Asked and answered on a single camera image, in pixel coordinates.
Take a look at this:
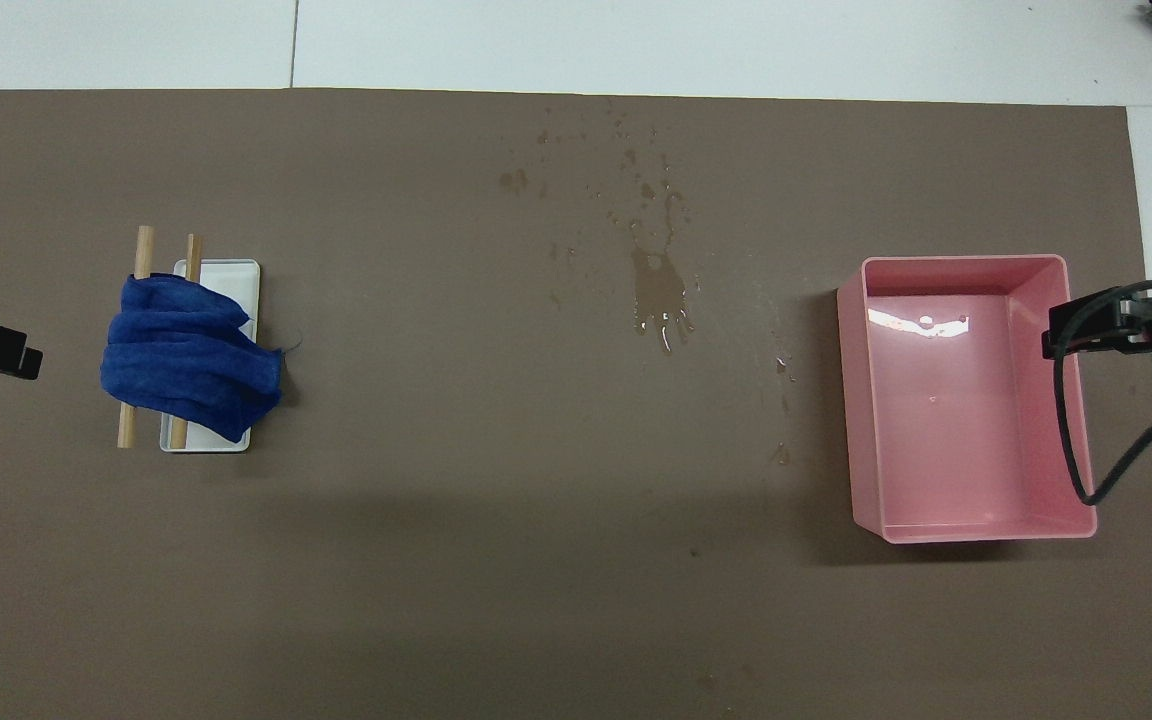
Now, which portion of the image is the blue towel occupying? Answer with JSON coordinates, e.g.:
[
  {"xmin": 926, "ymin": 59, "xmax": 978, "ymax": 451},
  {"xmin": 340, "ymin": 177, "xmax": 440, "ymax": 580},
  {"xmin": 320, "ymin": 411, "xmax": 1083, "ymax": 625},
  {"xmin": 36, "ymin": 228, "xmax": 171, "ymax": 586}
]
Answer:
[{"xmin": 100, "ymin": 272, "xmax": 285, "ymax": 445}]

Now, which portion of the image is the spilled water puddle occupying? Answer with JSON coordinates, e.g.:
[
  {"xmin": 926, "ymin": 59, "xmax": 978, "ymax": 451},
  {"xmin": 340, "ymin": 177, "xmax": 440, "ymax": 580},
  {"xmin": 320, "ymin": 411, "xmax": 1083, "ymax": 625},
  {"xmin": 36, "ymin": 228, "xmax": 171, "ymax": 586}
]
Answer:
[{"xmin": 629, "ymin": 190, "xmax": 699, "ymax": 357}]

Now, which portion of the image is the pink plastic bin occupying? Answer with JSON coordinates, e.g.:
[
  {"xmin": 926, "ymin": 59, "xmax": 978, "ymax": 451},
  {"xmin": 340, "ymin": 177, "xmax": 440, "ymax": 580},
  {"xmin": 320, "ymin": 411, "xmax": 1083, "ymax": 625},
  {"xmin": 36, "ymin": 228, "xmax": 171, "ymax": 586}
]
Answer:
[{"xmin": 836, "ymin": 254, "xmax": 1099, "ymax": 544}]

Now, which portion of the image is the long wooden rod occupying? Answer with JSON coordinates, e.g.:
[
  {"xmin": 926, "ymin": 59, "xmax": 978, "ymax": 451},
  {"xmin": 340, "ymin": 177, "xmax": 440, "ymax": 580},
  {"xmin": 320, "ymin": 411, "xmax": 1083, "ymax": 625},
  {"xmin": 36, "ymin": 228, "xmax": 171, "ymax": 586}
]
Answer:
[{"xmin": 117, "ymin": 225, "xmax": 156, "ymax": 449}]

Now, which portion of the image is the white rack tray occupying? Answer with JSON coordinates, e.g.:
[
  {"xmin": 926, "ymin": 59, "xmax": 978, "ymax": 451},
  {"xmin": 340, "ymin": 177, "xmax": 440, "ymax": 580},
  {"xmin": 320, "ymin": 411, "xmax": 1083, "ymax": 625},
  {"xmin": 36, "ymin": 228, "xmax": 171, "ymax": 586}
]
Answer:
[{"xmin": 159, "ymin": 259, "xmax": 262, "ymax": 454}]

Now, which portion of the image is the large brown table mat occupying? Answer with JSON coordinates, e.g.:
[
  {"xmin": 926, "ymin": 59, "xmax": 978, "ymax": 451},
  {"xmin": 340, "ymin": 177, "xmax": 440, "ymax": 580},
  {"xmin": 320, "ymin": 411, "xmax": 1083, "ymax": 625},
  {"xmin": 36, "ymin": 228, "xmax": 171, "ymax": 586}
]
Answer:
[{"xmin": 0, "ymin": 88, "xmax": 1152, "ymax": 720}]

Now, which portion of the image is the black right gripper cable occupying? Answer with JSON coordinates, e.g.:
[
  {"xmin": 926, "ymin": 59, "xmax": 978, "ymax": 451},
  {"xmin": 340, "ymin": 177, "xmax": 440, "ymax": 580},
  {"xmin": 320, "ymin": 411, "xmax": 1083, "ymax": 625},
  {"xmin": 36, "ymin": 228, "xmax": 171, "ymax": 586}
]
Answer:
[{"xmin": 1053, "ymin": 285, "xmax": 1152, "ymax": 507}]

